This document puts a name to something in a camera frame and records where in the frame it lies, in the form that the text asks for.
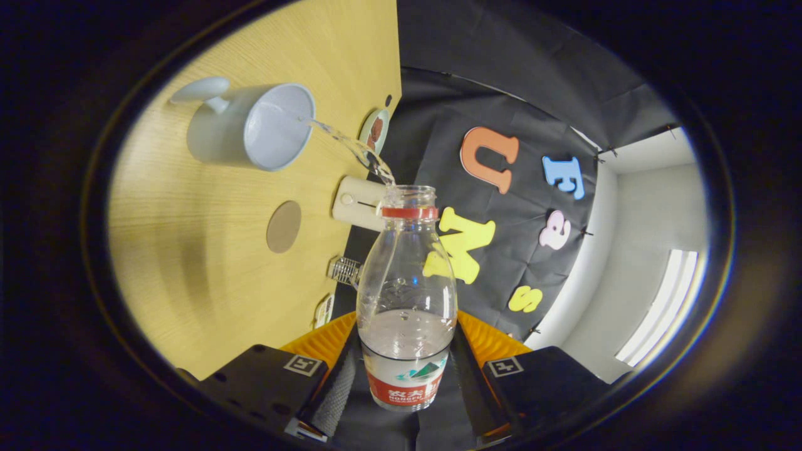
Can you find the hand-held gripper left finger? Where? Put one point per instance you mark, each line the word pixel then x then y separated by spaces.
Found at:
pixel 263 388

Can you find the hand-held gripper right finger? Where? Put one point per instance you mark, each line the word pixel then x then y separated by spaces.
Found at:
pixel 545 388

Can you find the round brown coaster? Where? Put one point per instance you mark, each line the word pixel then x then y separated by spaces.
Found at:
pixel 284 227

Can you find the clear plastic juice bottle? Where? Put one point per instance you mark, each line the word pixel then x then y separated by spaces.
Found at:
pixel 407 282

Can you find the white cup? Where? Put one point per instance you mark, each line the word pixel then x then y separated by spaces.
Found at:
pixel 219 134

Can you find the white divided tray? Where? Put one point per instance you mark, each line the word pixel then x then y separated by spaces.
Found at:
pixel 324 311

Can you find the large ceiling light panel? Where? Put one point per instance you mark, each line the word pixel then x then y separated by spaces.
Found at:
pixel 664 300

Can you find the wooden table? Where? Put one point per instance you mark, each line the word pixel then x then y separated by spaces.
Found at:
pixel 188 250

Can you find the white toaster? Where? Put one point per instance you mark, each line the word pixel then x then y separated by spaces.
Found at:
pixel 354 200

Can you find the pale green plate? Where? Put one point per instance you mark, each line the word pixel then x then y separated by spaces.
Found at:
pixel 365 128

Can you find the red meat slices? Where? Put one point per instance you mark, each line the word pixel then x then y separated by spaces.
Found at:
pixel 376 131

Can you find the black backdrop cloth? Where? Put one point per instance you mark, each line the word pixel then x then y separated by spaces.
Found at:
pixel 501 81

